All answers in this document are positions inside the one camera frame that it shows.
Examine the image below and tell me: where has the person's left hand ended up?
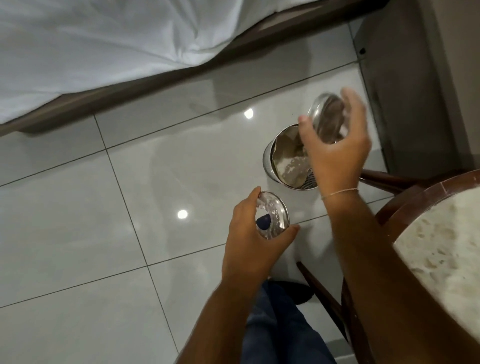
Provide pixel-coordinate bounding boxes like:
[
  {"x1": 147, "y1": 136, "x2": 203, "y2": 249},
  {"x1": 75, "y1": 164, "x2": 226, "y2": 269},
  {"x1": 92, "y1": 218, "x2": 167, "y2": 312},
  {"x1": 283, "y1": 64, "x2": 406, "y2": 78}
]
[{"x1": 221, "y1": 186, "x2": 301, "y2": 288}]

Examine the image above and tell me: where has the person's right hand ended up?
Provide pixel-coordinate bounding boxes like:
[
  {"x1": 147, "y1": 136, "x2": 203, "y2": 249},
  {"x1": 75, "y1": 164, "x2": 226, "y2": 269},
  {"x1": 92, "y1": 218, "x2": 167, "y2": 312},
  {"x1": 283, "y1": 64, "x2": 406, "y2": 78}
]
[{"x1": 298, "y1": 88, "x2": 372, "y2": 198}]

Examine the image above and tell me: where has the clear glass dish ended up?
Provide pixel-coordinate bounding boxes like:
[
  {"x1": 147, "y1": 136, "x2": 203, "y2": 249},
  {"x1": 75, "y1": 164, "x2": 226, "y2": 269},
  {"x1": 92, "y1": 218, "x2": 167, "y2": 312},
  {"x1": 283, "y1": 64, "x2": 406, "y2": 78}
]
[
  {"x1": 255, "y1": 191, "x2": 290, "y2": 241},
  {"x1": 307, "y1": 92, "x2": 349, "y2": 145}
]

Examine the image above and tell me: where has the person's right forearm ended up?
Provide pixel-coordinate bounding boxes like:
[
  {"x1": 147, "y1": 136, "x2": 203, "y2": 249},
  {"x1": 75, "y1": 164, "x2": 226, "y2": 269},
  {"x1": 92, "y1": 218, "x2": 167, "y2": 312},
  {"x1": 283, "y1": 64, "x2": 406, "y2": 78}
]
[{"x1": 322, "y1": 189, "x2": 480, "y2": 364}]

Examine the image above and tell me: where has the person's left forearm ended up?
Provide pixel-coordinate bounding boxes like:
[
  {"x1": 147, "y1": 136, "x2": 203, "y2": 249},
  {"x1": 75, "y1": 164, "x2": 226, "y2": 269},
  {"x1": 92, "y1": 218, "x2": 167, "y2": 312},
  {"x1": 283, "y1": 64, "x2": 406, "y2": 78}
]
[{"x1": 175, "y1": 278, "x2": 270, "y2": 364}]

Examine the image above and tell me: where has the round metal waste bin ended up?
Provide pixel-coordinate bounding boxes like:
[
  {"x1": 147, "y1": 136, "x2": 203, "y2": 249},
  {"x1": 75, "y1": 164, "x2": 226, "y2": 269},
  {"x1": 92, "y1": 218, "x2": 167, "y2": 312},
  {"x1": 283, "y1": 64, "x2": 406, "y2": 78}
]
[{"x1": 262, "y1": 123, "x2": 320, "y2": 191}]

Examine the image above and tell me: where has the black shoe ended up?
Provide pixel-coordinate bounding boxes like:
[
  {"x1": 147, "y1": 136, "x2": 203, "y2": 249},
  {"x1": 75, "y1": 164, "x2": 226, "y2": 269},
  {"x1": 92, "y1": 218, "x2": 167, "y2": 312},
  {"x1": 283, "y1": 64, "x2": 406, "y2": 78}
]
[{"x1": 269, "y1": 280, "x2": 315, "y2": 305}]

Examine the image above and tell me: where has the blue jeans leg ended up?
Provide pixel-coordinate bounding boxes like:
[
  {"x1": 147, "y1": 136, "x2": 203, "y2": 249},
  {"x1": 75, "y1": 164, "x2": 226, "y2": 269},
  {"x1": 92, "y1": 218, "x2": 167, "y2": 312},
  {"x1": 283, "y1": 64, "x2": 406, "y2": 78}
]
[{"x1": 241, "y1": 280, "x2": 337, "y2": 364}]

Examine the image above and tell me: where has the grey-brown cabinet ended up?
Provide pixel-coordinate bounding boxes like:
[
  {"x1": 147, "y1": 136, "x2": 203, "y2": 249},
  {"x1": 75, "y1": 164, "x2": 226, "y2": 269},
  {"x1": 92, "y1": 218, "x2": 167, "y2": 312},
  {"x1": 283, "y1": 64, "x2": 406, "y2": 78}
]
[{"x1": 348, "y1": 0, "x2": 480, "y2": 181}]

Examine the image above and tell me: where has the round marble-top wooden table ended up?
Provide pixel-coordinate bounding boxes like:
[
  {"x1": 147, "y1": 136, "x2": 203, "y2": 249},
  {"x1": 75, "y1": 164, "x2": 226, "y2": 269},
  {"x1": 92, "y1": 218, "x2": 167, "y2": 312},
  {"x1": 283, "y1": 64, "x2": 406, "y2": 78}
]
[{"x1": 296, "y1": 168, "x2": 480, "y2": 364}]

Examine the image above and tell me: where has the white bed sheet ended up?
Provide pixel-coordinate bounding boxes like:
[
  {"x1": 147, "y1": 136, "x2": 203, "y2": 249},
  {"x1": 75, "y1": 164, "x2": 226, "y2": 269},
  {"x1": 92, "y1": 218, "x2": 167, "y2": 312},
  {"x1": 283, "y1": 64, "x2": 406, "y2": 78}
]
[{"x1": 0, "y1": 0, "x2": 320, "y2": 125}]

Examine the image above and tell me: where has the thin thread bracelet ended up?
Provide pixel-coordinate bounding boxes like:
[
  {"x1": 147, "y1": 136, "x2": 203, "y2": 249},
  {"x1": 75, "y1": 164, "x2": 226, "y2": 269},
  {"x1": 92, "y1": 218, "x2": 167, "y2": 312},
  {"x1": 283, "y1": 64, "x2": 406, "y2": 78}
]
[{"x1": 321, "y1": 187, "x2": 359, "y2": 200}]

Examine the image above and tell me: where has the brown wooden bed frame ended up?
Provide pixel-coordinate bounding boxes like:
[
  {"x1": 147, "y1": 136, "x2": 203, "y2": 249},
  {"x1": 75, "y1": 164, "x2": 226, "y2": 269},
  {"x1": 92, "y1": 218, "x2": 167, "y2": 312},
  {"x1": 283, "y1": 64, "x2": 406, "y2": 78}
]
[{"x1": 0, "y1": 0, "x2": 389, "y2": 138}]

